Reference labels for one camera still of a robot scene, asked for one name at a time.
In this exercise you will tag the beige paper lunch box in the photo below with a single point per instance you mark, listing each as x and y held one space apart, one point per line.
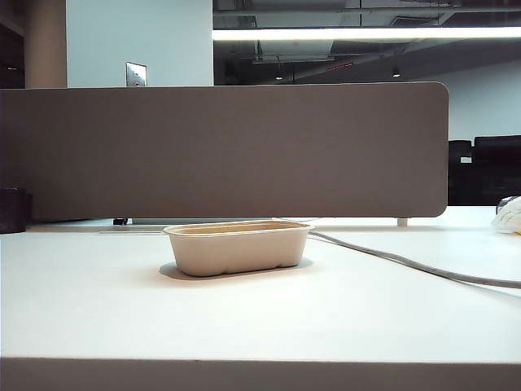
239 250

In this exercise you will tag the grey desk divider panel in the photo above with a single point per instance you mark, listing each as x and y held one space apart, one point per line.
228 150

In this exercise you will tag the black divider clamp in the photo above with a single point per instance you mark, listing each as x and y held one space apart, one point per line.
121 221

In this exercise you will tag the white divider support foot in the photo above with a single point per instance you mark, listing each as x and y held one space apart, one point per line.
402 221

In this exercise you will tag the long ceiling light strip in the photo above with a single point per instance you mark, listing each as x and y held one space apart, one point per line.
366 33

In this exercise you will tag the black office chair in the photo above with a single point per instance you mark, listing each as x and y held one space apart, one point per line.
485 171

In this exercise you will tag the dark cylindrical container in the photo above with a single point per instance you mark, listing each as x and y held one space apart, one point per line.
13 209

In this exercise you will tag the white plastic bag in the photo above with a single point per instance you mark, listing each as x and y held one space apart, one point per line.
509 218

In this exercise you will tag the metal wall plate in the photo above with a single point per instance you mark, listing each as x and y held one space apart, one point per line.
137 74

